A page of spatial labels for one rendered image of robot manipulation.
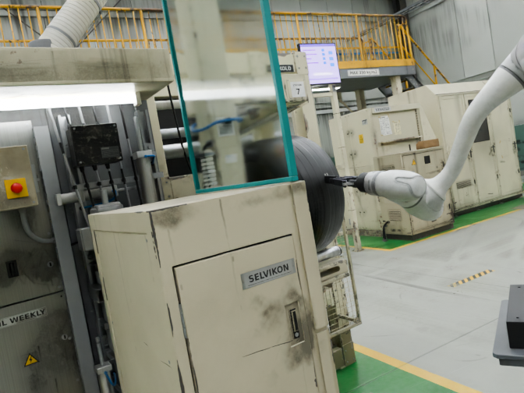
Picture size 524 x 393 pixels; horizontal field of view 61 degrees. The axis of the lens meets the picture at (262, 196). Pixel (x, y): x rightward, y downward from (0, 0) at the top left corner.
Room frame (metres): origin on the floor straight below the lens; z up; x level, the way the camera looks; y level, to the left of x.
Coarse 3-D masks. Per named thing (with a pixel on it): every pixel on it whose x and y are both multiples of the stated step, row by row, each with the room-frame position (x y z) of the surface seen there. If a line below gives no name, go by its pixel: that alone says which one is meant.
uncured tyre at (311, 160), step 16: (304, 144) 1.91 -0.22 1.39; (304, 160) 1.82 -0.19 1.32; (320, 160) 1.86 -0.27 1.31; (304, 176) 1.77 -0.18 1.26; (320, 176) 1.81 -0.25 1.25; (320, 192) 1.79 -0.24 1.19; (336, 192) 1.84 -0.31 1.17; (320, 208) 1.78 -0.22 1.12; (336, 208) 1.85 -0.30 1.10; (320, 224) 1.80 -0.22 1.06; (336, 224) 1.88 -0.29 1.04; (320, 240) 1.86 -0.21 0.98
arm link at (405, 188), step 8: (384, 176) 1.51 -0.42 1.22; (392, 176) 1.49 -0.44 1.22; (400, 176) 1.47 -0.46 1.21; (408, 176) 1.45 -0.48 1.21; (416, 176) 1.44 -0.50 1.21; (376, 184) 1.54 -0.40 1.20; (384, 184) 1.50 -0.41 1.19; (392, 184) 1.47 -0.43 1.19; (400, 184) 1.45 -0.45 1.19; (408, 184) 1.44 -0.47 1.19; (416, 184) 1.43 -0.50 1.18; (424, 184) 1.45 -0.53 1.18; (384, 192) 1.51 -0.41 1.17; (392, 192) 1.48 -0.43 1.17; (400, 192) 1.46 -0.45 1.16; (408, 192) 1.44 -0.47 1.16; (416, 192) 1.44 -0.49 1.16; (424, 192) 1.46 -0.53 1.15; (392, 200) 1.52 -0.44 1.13; (400, 200) 1.49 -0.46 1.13; (408, 200) 1.47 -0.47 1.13; (416, 200) 1.51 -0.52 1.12
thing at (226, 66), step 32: (192, 0) 1.36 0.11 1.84; (224, 0) 1.22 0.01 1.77; (256, 0) 1.10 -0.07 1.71; (192, 32) 1.39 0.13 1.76; (224, 32) 1.24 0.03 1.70; (256, 32) 1.12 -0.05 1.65; (192, 64) 1.43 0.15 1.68; (224, 64) 1.27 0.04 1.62; (256, 64) 1.14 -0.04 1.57; (192, 96) 1.46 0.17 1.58; (224, 96) 1.29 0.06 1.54; (256, 96) 1.16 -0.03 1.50; (192, 128) 1.49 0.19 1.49; (224, 128) 1.32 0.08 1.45; (256, 128) 1.18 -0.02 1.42; (288, 128) 1.08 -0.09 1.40; (192, 160) 1.52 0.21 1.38; (224, 160) 1.35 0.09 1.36; (256, 160) 1.20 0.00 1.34; (288, 160) 1.07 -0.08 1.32
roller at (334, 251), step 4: (328, 248) 1.97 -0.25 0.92; (332, 248) 1.96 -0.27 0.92; (336, 248) 1.97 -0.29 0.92; (340, 248) 1.98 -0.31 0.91; (320, 252) 1.92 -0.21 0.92; (324, 252) 1.93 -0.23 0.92; (328, 252) 1.94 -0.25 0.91; (332, 252) 1.95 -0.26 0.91; (336, 252) 1.96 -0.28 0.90; (340, 252) 1.97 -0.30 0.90; (320, 256) 1.91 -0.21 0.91; (324, 256) 1.92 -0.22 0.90; (328, 256) 1.93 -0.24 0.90; (332, 256) 1.95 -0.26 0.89; (336, 256) 1.97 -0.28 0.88; (320, 260) 1.91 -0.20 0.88
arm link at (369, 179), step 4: (368, 172) 1.60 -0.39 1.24; (372, 172) 1.58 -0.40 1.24; (376, 172) 1.57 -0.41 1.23; (380, 172) 1.56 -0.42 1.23; (368, 176) 1.58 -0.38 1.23; (372, 176) 1.57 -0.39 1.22; (376, 176) 1.55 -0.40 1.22; (364, 180) 1.59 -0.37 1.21; (368, 180) 1.57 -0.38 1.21; (372, 180) 1.56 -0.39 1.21; (364, 184) 1.59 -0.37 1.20; (368, 184) 1.57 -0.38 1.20; (372, 184) 1.55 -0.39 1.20; (364, 188) 1.59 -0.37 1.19; (368, 188) 1.58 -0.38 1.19; (372, 188) 1.56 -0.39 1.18; (368, 192) 1.59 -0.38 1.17; (372, 192) 1.57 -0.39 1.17; (376, 192) 1.55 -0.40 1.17
